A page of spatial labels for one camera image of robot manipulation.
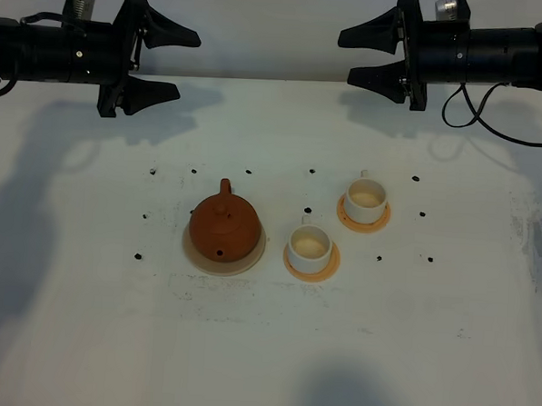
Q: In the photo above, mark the near orange cup coaster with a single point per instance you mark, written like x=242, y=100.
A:
x=312, y=270

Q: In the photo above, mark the white teacup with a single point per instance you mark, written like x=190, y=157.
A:
x=308, y=238
x=365, y=200

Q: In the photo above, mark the near white teacup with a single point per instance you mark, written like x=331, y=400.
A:
x=308, y=238

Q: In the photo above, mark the far white teacup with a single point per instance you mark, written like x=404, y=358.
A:
x=365, y=200

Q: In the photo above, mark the brown clay teapot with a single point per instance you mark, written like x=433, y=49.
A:
x=224, y=219

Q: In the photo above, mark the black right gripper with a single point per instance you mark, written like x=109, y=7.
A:
x=435, y=51

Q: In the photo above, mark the beige round teapot coaster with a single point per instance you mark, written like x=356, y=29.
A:
x=222, y=263

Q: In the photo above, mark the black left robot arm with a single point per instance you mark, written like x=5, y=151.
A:
x=56, y=48

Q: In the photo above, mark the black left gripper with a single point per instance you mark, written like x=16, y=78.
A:
x=101, y=54

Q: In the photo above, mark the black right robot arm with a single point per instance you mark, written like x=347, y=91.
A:
x=506, y=56

